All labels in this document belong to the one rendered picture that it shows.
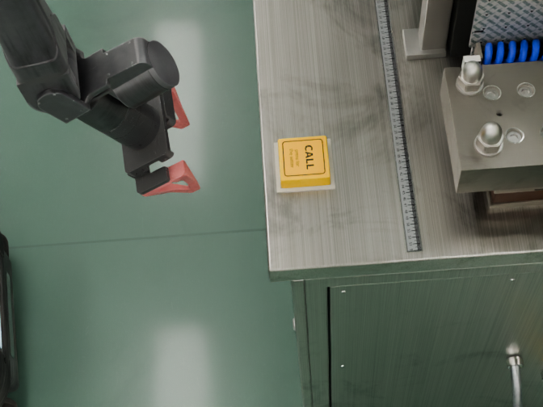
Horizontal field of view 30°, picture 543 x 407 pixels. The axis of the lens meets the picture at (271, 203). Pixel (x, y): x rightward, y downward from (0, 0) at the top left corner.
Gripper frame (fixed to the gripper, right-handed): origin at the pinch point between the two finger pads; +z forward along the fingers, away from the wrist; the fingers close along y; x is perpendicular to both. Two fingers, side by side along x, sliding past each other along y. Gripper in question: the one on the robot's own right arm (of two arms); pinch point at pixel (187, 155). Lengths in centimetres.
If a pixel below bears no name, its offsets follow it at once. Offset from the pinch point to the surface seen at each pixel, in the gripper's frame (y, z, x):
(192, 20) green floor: 106, 92, 50
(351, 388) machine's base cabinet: -12, 70, 17
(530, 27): 9.7, 22.8, -41.9
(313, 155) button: 3.9, 19.0, -8.6
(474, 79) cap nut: 2.8, 17.7, -33.8
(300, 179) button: 0.5, 17.9, -6.4
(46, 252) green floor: 45, 71, 88
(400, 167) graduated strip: 0.7, 27.0, -17.8
